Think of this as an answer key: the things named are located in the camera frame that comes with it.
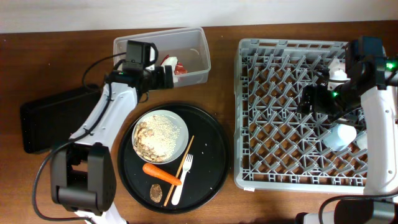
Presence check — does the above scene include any pink bowl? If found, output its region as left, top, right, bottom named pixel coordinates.
left=328, top=58, right=349, bottom=81

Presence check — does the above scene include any small white tissue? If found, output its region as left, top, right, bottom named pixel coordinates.
left=160, top=55, right=178, bottom=83

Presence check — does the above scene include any red snack wrapper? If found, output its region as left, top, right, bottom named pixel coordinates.
left=175, top=61, right=188, bottom=75

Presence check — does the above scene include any grey bowl with food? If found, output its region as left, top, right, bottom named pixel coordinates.
left=131, top=110, right=189, bottom=164

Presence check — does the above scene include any orange carrot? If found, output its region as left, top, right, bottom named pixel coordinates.
left=142, top=163, right=181, bottom=185

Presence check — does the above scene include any white plastic fork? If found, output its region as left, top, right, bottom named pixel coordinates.
left=171, top=154, right=193, bottom=205

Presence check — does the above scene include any brown nut shell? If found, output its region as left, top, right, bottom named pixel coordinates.
left=149, top=184, right=163, bottom=203

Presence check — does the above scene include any wooden chopstick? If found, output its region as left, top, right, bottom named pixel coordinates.
left=163, top=135, right=195, bottom=208

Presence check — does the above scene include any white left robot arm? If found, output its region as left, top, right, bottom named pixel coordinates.
left=44, top=40, right=174, bottom=223

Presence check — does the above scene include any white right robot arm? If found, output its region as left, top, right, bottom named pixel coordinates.
left=295, top=36, right=397, bottom=223

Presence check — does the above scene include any clear plastic waste bin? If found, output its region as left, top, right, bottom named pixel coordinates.
left=113, top=27, right=211, bottom=88

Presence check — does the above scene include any grey dishwasher rack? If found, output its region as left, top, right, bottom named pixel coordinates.
left=234, top=39, right=368, bottom=194

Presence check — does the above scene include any white cup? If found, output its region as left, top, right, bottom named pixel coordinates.
left=322, top=124, right=357, bottom=151
left=356, top=133, right=368, bottom=150

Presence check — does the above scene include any black rectangular bin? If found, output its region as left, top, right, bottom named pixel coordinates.
left=20, top=87, right=101, bottom=154

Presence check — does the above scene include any round black tray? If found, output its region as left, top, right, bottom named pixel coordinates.
left=117, top=103, right=230, bottom=214

